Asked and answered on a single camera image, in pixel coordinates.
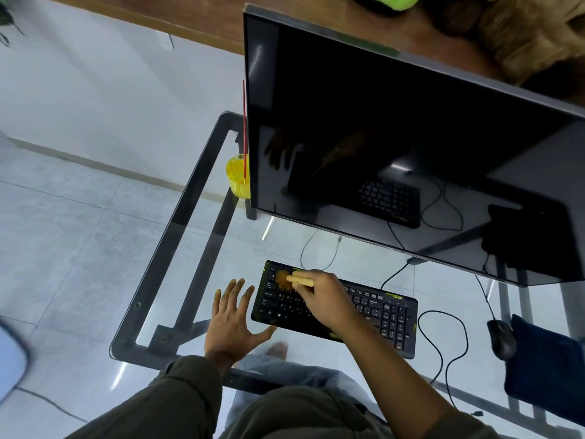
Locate person's left hand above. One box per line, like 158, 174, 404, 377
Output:
204, 278, 278, 366

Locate person's right hand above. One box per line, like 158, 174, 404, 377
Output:
291, 269, 364, 339

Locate black keyboard cable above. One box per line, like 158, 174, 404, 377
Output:
380, 258, 484, 416

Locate brown wooden cabinet top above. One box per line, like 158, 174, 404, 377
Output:
36, 0, 503, 78

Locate person's right forearm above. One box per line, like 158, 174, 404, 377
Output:
336, 315, 458, 439

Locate brown plush toy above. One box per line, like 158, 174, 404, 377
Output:
422, 0, 585, 104

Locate red thin stick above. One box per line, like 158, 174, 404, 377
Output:
241, 79, 249, 180

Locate person's legs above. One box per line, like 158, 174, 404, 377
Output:
224, 341, 389, 439

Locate black mouse cable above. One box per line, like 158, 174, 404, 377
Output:
474, 274, 498, 321

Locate yellow handled brush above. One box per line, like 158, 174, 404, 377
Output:
275, 269, 315, 292

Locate person's left forearm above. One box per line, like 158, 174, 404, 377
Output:
204, 349, 238, 378

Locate black floor cable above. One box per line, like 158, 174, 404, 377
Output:
16, 386, 88, 424

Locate glass desk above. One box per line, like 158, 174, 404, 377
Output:
108, 112, 585, 439

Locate black monitor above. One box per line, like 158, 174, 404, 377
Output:
243, 4, 585, 288

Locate black keyboard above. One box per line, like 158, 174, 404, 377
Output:
250, 260, 419, 360

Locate yellow plastic cup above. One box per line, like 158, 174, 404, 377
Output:
225, 154, 252, 200

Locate black computer mouse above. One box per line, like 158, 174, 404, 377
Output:
487, 319, 518, 362

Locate green plant leaves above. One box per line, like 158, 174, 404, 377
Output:
0, 2, 26, 47

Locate thin black loose cable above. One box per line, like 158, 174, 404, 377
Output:
299, 229, 342, 272

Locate dark blue cloth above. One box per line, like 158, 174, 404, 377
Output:
504, 313, 585, 426

